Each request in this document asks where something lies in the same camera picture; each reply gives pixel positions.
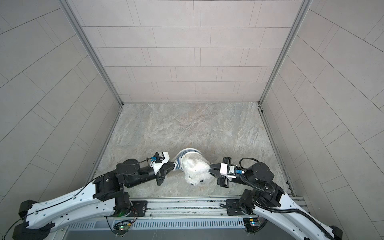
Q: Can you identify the blue white striped sweater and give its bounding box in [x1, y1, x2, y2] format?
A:
[172, 148, 203, 171]

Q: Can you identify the white teddy bear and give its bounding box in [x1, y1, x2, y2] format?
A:
[184, 157, 212, 185]

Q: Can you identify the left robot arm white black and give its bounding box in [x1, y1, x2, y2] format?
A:
[12, 158, 176, 240]

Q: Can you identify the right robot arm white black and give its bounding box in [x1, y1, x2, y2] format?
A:
[209, 158, 343, 240]

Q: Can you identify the right green circuit board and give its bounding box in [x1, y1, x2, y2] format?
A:
[243, 218, 260, 233]

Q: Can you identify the green circuit board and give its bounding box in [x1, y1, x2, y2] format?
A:
[114, 220, 132, 232]
[243, 218, 260, 233]

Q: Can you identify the left green circuit board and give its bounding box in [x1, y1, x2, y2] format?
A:
[114, 220, 132, 232]

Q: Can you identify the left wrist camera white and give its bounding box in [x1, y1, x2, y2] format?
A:
[150, 152, 170, 175]

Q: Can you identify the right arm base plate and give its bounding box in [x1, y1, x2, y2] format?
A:
[220, 199, 256, 217]

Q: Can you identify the aluminium mounting rail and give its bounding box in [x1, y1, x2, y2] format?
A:
[59, 196, 311, 221]

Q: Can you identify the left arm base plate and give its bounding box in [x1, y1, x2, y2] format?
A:
[109, 200, 148, 218]

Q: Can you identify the right corner aluminium post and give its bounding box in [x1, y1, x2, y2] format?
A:
[259, 0, 312, 107]

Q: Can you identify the corner aluminium post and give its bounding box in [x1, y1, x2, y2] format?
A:
[58, 0, 124, 107]
[259, 0, 312, 107]

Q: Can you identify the left corner aluminium post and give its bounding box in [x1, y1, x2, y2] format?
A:
[58, 0, 124, 107]

